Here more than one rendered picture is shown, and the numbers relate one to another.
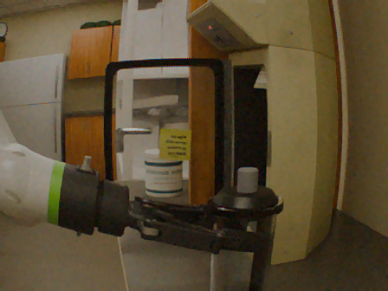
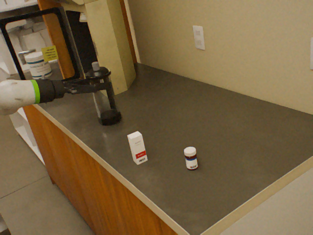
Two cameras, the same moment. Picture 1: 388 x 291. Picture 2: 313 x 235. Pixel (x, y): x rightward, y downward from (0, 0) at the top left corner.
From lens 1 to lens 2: 0.84 m
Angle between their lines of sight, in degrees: 26
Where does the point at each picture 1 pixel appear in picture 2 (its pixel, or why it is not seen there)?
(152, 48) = not seen: outside the picture
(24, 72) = not seen: outside the picture
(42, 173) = (29, 86)
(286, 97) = (97, 25)
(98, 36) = not seen: outside the picture
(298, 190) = (113, 61)
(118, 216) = (61, 90)
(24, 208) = (24, 102)
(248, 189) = (97, 69)
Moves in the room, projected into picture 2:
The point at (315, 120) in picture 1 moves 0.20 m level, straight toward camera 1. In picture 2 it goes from (112, 31) to (114, 40)
